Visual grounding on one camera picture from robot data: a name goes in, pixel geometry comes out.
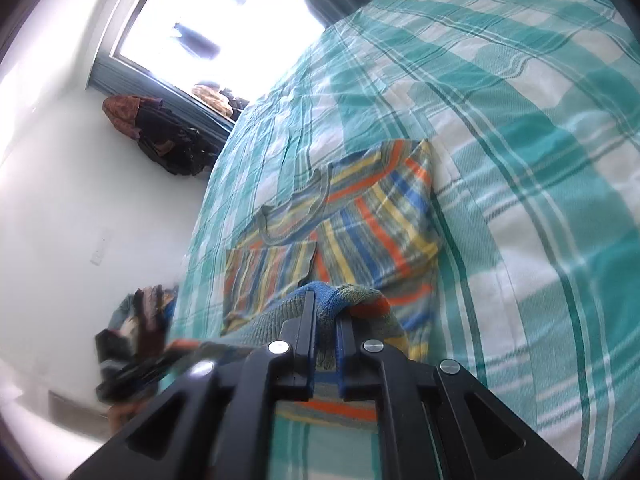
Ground white wall switch plate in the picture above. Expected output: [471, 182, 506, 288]
[90, 228, 114, 266]

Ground dark clothes hanging on wall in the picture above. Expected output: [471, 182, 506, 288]
[102, 96, 220, 177]

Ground striped knit sweater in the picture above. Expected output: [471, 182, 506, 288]
[170, 140, 440, 373]

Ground teal plaid bed cover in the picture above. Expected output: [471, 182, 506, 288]
[171, 0, 639, 479]

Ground clothes pile beside bed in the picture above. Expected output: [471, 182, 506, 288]
[107, 285, 179, 359]

